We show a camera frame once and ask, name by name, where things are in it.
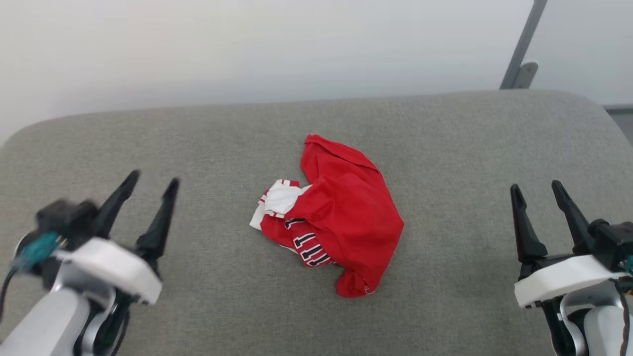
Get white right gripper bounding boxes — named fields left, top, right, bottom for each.
left=511, top=180, right=629, bottom=308

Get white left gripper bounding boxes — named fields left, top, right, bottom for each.
left=54, top=171, right=180, bottom=305

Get red basketball jersey white sleeves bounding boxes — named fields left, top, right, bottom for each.
left=249, top=133, right=405, bottom=298

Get grey fabric sofa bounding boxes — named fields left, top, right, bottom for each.
left=0, top=89, right=633, bottom=356

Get grey metal pole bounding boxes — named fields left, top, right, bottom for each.
left=499, top=0, right=548, bottom=90

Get grey pole bracket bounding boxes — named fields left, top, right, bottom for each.
left=514, top=61, right=539, bottom=90

